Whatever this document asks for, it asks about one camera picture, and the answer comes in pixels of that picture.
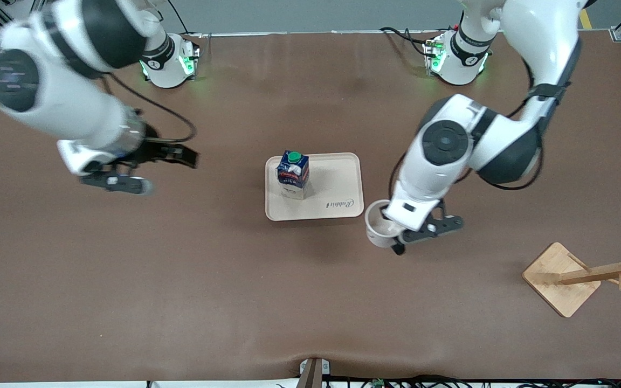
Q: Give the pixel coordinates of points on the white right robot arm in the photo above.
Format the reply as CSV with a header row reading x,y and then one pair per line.
x,y
73,102

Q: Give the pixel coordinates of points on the blue milk carton green cap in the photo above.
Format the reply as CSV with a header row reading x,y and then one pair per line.
x,y
293,175

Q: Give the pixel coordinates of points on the metal table clamp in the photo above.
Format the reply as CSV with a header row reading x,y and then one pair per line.
x,y
313,373

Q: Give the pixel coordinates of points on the cream plastic tray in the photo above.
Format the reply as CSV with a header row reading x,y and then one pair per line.
x,y
332,183

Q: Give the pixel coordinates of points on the brown table cover mat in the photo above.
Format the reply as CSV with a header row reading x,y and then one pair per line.
x,y
181,269

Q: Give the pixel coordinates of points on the wooden cup rack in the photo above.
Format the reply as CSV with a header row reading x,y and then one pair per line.
x,y
561,283

